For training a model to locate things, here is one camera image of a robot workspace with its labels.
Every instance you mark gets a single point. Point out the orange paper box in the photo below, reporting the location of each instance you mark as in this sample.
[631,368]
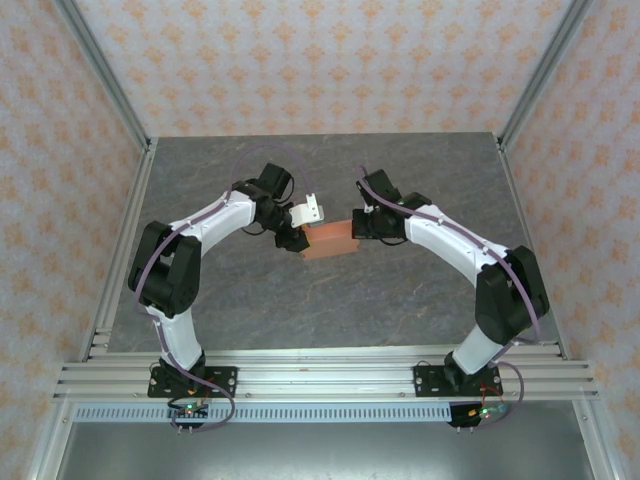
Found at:
[332,240]

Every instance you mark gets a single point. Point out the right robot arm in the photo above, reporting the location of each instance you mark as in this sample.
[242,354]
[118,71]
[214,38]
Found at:
[450,235]

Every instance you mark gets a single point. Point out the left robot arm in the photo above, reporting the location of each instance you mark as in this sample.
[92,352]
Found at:
[220,215]

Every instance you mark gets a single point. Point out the narrow aluminium extrusion beam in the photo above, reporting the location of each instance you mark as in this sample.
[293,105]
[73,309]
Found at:
[325,356]

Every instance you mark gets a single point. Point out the wide aluminium extrusion beam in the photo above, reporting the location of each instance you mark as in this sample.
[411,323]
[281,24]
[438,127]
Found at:
[325,382]

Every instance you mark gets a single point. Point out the grey metal panel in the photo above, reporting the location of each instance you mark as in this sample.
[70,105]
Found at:
[320,450]

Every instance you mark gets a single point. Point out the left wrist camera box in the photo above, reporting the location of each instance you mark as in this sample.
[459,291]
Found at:
[306,212]

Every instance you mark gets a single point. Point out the aluminium side rail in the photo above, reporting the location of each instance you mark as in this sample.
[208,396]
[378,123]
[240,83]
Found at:
[142,170]
[510,170]

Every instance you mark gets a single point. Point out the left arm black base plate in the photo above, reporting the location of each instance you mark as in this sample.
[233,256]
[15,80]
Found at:
[222,381]

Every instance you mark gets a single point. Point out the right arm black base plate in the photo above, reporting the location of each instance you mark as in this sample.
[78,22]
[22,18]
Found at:
[430,381]

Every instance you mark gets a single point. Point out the aluminium frame post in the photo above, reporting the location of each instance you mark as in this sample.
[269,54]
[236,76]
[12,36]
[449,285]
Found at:
[102,70]
[544,70]

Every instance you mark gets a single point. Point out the short aluminium frame leg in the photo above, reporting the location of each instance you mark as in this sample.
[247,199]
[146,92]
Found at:
[50,445]
[593,445]

